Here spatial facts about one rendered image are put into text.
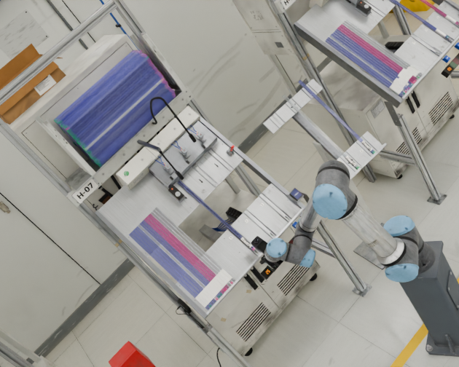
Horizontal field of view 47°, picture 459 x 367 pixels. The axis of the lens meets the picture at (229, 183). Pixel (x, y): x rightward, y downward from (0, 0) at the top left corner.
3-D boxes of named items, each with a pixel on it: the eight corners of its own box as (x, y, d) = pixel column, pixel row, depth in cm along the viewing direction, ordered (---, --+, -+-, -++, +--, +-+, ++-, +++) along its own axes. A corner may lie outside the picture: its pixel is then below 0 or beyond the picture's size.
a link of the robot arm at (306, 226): (326, 142, 190) (291, 223, 226) (322, 162, 183) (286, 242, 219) (357, 151, 190) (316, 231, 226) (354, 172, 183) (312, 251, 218)
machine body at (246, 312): (326, 273, 312) (276, 204, 281) (247, 365, 295) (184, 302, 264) (262, 239, 366) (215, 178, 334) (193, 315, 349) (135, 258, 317)
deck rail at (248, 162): (304, 210, 255) (306, 206, 250) (301, 212, 255) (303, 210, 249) (197, 119, 270) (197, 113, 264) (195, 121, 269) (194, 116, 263)
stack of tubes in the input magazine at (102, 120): (178, 95, 252) (143, 49, 238) (99, 167, 240) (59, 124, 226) (166, 92, 262) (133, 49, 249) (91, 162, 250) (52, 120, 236)
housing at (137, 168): (201, 127, 269) (199, 115, 256) (132, 194, 257) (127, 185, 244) (189, 117, 271) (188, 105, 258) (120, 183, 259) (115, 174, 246)
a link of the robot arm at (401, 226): (422, 230, 211) (412, 207, 204) (423, 256, 202) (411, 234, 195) (393, 235, 217) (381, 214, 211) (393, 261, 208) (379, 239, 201)
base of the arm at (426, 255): (437, 244, 215) (429, 228, 210) (432, 274, 206) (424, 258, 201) (401, 245, 224) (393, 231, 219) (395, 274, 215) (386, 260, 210)
